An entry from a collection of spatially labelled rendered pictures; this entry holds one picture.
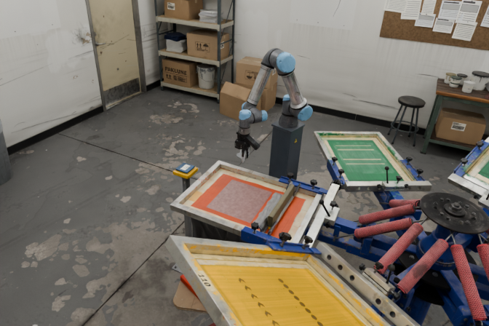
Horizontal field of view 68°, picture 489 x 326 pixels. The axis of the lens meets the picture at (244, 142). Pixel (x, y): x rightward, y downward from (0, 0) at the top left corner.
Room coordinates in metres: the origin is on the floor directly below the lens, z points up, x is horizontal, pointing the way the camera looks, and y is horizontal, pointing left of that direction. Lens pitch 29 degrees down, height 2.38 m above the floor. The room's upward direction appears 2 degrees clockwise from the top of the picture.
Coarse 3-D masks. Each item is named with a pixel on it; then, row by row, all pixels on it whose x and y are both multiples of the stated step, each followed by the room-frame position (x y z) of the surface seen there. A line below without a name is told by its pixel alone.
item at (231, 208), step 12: (204, 192) 1.90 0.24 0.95; (216, 192) 1.90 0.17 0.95; (192, 204) 1.77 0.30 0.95; (204, 204) 1.77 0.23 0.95; (216, 204) 1.77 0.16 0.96; (228, 204) 1.78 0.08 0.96; (240, 204) 1.79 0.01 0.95; (252, 204) 1.79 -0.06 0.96; (228, 216) 1.67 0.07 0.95; (240, 216) 1.68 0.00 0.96; (252, 216) 1.68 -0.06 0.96; (288, 216) 1.69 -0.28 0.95; (276, 228) 1.58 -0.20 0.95; (288, 228) 1.59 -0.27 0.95
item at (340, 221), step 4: (336, 220) 1.57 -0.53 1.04; (340, 220) 1.57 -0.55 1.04; (344, 220) 1.58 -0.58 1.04; (348, 220) 1.58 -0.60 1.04; (324, 224) 1.58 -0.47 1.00; (336, 224) 1.55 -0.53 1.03; (340, 224) 1.55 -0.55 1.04; (344, 224) 1.55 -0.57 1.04; (348, 224) 1.55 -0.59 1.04; (352, 224) 1.55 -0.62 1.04; (356, 224) 1.55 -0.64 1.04; (344, 228) 1.53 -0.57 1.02; (348, 228) 1.53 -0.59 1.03; (352, 228) 1.52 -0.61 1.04; (344, 232) 1.53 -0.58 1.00; (348, 232) 1.52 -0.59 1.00; (352, 232) 1.51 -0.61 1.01
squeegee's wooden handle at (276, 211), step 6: (294, 186) 1.87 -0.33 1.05; (288, 192) 1.79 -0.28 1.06; (282, 198) 1.73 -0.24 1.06; (288, 198) 1.78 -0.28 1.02; (276, 204) 1.67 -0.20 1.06; (282, 204) 1.69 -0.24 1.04; (276, 210) 1.62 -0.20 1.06; (270, 216) 1.56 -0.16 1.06; (276, 216) 1.60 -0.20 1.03; (270, 222) 1.56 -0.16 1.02
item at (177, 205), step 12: (216, 168) 2.14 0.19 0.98; (228, 168) 2.16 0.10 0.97; (240, 168) 2.15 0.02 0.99; (204, 180) 2.00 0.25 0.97; (264, 180) 2.05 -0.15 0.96; (276, 180) 2.01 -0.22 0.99; (192, 192) 1.87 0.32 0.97; (300, 192) 1.94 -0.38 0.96; (312, 192) 1.90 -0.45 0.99; (180, 204) 1.72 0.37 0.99; (312, 204) 1.77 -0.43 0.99; (192, 216) 1.65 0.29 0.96; (204, 216) 1.62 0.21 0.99; (312, 216) 1.68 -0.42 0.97; (228, 228) 1.54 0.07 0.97; (240, 228) 1.53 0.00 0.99; (300, 228) 1.55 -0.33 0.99; (300, 240) 1.47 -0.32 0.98
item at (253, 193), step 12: (216, 180) 2.03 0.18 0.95; (228, 180) 2.04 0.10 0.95; (240, 180) 2.05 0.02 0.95; (228, 192) 1.91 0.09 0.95; (240, 192) 1.91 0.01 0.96; (252, 192) 1.92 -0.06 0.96; (264, 192) 1.92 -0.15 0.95; (276, 192) 1.93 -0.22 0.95; (264, 204) 1.80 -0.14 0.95; (300, 204) 1.81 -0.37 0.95
